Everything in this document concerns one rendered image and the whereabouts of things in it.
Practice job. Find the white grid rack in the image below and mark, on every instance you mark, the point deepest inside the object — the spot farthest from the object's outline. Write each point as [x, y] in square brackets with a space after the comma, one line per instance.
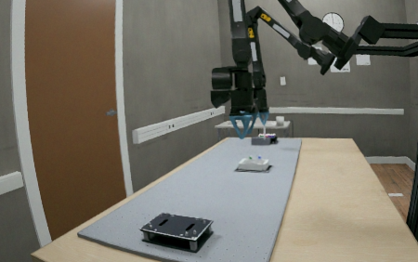
[253, 166]

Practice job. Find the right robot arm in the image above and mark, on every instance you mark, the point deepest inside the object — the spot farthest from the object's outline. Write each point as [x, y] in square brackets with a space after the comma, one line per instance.
[304, 51]

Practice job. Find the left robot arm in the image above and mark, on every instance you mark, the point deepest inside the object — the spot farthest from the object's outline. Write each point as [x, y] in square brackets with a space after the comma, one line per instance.
[312, 29]

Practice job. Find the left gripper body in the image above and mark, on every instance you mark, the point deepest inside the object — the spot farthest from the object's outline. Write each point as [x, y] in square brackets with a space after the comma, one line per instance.
[247, 104]

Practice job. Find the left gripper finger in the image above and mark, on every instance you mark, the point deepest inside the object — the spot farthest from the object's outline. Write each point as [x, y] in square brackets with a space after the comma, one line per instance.
[253, 122]
[246, 118]

